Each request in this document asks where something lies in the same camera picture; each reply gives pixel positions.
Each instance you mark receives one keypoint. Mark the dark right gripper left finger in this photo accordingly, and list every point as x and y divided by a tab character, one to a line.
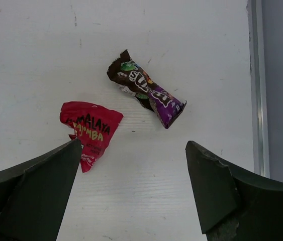
34	194

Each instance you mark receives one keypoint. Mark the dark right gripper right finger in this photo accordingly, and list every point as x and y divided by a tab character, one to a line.
233	203

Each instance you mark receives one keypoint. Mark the red mints packet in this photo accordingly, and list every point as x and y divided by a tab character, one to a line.
94	125

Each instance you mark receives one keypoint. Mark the brown purple M&M's packet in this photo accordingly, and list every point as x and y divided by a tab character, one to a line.
133	80

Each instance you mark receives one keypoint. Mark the aluminium table edge rail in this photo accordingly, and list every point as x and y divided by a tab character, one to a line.
258	89

